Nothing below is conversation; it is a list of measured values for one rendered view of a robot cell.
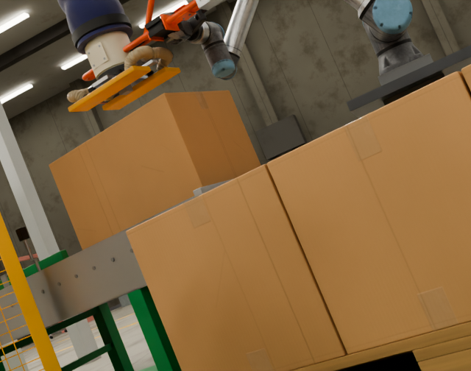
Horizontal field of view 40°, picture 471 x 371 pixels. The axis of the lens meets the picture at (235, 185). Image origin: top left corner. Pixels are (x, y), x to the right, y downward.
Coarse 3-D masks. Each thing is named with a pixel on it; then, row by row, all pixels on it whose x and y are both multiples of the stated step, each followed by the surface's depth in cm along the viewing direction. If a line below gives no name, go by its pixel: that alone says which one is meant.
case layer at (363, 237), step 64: (384, 128) 115; (448, 128) 110; (256, 192) 130; (320, 192) 123; (384, 192) 117; (448, 192) 111; (192, 256) 140; (256, 256) 132; (320, 256) 125; (384, 256) 119; (448, 256) 113; (192, 320) 142; (256, 320) 134; (320, 320) 127; (384, 320) 120; (448, 320) 114
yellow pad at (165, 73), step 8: (152, 72) 249; (160, 72) 242; (168, 72) 243; (176, 72) 247; (144, 80) 246; (152, 80) 245; (160, 80) 249; (136, 88) 248; (144, 88) 251; (152, 88) 255; (120, 96) 252; (128, 96) 253; (136, 96) 257; (112, 104) 255; (120, 104) 258
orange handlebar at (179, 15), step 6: (186, 6) 224; (192, 6) 223; (174, 12) 227; (180, 12) 225; (186, 12) 224; (192, 12) 227; (168, 18) 228; (174, 18) 227; (180, 18) 228; (186, 18) 230; (174, 24) 233; (144, 36) 234; (132, 42) 237; (138, 42) 236; (144, 42) 239; (126, 48) 239; (132, 48) 238; (90, 72) 248; (84, 78) 250; (90, 78) 253
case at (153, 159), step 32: (160, 96) 209; (192, 96) 221; (224, 96) 238; (128, 128) 218; (160, 128) 211; (192, 128) 214; (224, 128) 229; (64, 160) 236; (96, 160) 228; (128, 160) 220; (160, 160) 213; (192, 160) 207; (224, 160) 222; (256, 160) 238; (64, 192) 238; (96, 192) 230; (128, 192) 222; (160, 192) 215; (192, 192) 208; (96, 224) 232; (128, 224) 224
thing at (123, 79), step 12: (120, 72) 232; (132, 72) 226; (144, 72) 231; (108, 84) 230; (120, 84) 233; (84, 96) 238; (96, 96) 236; (108, 96) 242; (72, 108) 240; (84, 108) 244
